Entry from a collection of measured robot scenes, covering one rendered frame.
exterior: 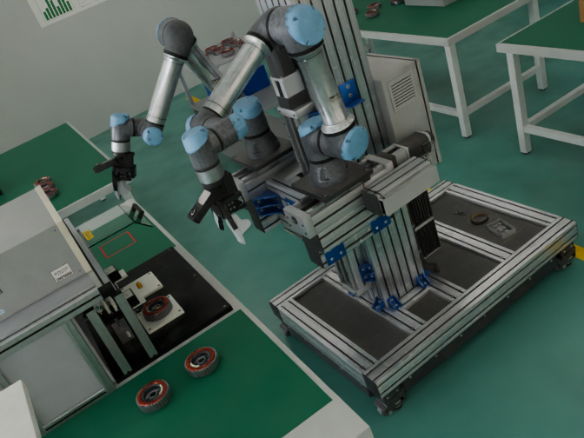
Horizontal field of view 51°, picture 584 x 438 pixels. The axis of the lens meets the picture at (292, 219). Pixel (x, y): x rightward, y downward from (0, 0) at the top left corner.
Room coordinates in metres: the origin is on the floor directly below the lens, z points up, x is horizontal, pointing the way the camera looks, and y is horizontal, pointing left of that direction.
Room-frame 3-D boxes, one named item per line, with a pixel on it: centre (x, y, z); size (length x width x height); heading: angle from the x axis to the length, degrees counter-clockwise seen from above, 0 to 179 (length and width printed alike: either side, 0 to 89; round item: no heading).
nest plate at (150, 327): (1.96, 0.59, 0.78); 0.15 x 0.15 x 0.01; 21
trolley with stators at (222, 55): (4.79, 0.02, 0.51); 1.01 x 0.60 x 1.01; 21
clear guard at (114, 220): (2.26, 0.72, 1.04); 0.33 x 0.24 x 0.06; 111
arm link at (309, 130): (2.00, -0.19, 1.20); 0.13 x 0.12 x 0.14; 31
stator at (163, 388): (1.53, 0.61, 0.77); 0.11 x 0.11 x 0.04
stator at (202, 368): (1.61, 0.44, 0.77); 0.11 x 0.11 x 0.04
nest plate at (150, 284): (2.18, 0.68, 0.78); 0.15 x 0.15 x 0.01; 21
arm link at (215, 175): (1.64, 0.17, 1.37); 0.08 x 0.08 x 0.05
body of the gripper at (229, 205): (1.64, 0.16, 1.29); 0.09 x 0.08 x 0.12; 113
